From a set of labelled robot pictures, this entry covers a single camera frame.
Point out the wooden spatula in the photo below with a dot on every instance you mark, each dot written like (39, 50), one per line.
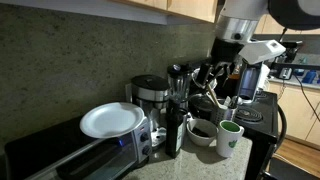
(213, 96)

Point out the white jug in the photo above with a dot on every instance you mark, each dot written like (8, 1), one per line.
(265, 75)

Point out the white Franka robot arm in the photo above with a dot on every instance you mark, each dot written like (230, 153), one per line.
(240, 10)

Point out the dark bottle white label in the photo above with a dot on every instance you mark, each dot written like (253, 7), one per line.
(175, 133)

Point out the black lidded blender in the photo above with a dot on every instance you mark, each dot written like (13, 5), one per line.
(179, 83)

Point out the wooden corner upper cabinet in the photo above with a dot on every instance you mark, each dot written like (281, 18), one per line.
(266, 26)

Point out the wooden lower cabinet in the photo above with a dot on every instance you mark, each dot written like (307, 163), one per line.
(296, 113)

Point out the white bowl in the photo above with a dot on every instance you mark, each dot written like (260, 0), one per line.
(200, 136)

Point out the small silver toaster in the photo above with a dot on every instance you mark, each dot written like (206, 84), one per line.
(285, 72)

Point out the dark round pot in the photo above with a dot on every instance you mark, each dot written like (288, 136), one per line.
(201, 106)

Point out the white plate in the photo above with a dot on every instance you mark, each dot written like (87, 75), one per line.
(110, 120)

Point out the black silver toaster oven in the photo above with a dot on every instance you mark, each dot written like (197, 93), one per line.
(66, 153)

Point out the black electric stove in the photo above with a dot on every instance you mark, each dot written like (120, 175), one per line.
(263, 133)

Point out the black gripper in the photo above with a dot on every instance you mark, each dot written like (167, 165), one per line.
(223, 50)

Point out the blue item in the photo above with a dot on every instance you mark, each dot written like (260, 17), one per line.
(309, 76)

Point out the silver pod coffee machine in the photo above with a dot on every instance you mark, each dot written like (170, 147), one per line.
(250, 81)

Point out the black camera on stand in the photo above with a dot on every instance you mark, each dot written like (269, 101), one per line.
(291, 48)

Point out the steel black coffee maker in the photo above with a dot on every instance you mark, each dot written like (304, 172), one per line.
(150, 90)

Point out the white utensil holder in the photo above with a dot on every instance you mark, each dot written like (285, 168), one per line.
(221, 115)

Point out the white mug green inside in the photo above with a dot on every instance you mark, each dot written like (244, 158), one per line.
(226, 143)

